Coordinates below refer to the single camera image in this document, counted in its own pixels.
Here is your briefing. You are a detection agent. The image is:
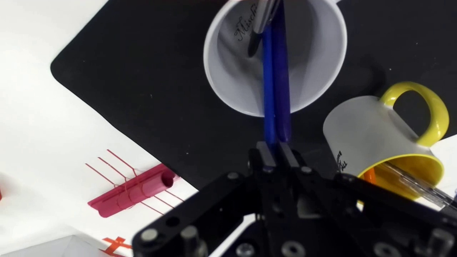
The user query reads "black table mat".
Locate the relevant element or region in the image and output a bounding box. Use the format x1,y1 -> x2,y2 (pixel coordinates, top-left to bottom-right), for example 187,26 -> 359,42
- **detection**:
48,0 -> 457,192

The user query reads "yellow mug grey outside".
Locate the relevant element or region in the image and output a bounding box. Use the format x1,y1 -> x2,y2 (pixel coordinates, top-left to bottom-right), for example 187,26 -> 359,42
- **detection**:
321,80 -> 451,202

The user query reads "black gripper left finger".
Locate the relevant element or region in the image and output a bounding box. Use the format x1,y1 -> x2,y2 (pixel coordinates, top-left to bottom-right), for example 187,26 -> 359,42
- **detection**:
247,142 -> 280,216

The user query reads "silver black marker pen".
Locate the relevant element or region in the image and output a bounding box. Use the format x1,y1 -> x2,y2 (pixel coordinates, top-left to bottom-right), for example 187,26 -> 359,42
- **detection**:
245,0 -> 282,57

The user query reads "white mug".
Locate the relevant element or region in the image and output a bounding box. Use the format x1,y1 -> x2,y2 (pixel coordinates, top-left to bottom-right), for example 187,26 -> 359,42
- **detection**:
202,0 -> 349,119

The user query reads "blue pencil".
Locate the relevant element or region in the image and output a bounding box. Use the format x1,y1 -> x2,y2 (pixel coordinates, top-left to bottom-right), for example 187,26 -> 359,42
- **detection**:
261,0 -> 292,147

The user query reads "grey white box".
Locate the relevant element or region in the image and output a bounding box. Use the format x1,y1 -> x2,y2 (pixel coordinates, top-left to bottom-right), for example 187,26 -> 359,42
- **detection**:
0,232 -> 108,257

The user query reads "pink comb-like object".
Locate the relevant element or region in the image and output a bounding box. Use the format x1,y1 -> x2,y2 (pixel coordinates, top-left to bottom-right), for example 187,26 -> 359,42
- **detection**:
84,149 -> 184,220

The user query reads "silver pen black tip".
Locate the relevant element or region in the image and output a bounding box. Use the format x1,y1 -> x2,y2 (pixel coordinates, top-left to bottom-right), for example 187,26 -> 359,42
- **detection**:
379,163 -> 457,212

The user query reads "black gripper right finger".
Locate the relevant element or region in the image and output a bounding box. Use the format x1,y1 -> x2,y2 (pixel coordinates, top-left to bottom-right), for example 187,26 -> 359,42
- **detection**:
277,142 -> 325,216

